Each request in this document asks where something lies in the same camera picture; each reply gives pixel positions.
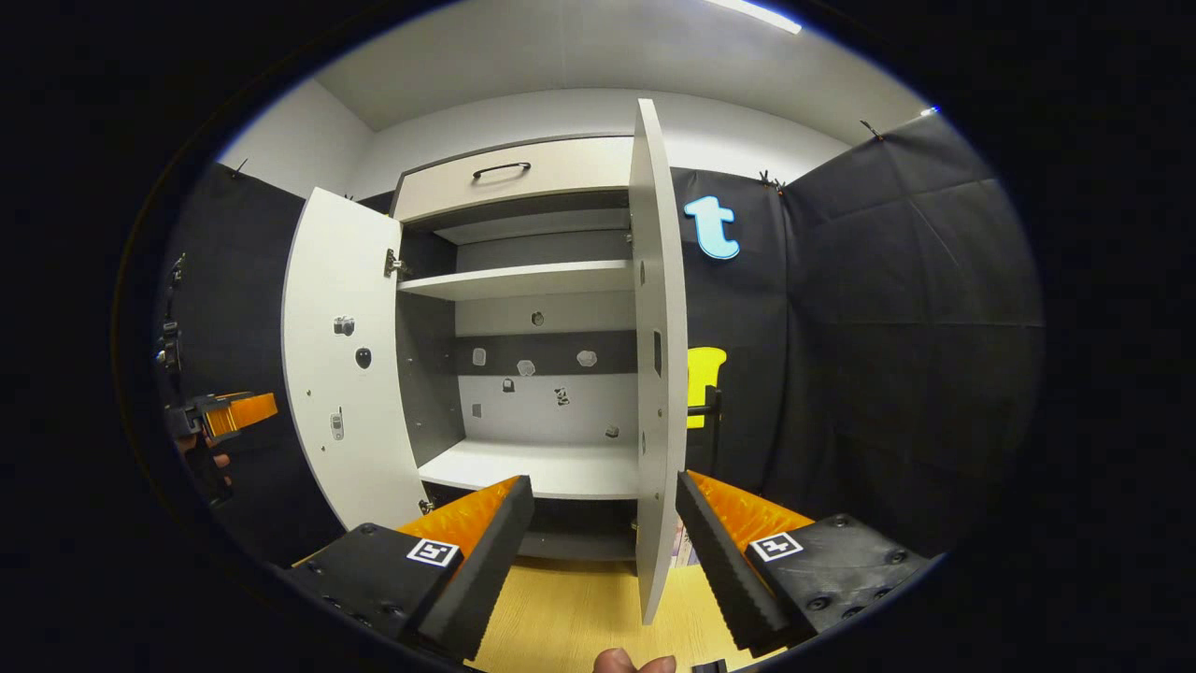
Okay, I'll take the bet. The beige cabinet drawer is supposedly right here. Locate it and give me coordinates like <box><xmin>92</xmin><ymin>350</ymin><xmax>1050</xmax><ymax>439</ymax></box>
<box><xmin>392</xmin><ymin>136</ymin><xmax>636</xmax><ymax>222</ymax></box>

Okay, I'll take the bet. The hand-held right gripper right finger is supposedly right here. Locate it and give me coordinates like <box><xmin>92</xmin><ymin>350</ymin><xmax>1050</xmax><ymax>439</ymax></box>
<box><xmin>675</xmin><ymin>470</ymin><xmax>935</xmax><ymax>660</ymax></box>

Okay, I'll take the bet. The beige double-door shoe cabinet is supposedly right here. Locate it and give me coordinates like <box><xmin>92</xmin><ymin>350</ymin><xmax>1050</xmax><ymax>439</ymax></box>
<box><xmin>388</xmin><ymin>134</ymin><xmax>641</xmax><ymax>562</ymax></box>

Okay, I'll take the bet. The long ceiling light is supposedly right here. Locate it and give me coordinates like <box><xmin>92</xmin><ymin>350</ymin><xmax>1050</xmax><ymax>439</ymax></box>
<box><xmin>705</xmin><ymin>0</ymin><xmax>803</xmax><ymax>36</ymax></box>

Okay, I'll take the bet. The cabinet door with camera sticker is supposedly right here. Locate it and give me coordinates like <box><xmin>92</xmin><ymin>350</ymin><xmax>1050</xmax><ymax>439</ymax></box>
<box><xmin>282</xmin><ymin>187</ymin><xmax>431</xmax><ymax>534</ymax></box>

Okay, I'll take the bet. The black backdrop cloth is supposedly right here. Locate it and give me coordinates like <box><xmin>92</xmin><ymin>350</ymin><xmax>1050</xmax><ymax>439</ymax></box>
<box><xmin>154</xmin><ymin>107</ymin><xmax>1046</xmax><ymax>562</ymax></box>

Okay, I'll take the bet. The cabinet door with cat sticker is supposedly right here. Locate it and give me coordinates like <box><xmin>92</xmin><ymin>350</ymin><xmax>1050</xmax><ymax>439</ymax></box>
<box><xmin>628</xmin><ymin>98</ymin><xmax>690</xmax><ymax>625</ymax></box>

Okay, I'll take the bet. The black door handle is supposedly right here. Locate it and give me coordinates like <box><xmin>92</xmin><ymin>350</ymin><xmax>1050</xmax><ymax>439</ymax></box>
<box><xmin>687</xmin><ymin>385</ymin><xmax>722</xmax><ymax>478</ymax></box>

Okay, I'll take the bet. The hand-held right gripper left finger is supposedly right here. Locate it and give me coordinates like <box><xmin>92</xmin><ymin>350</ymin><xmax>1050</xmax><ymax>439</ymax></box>
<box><xmin>280</xmin><ymin>475</ymin><xmax>535</xmax><ymax>663</ymax></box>

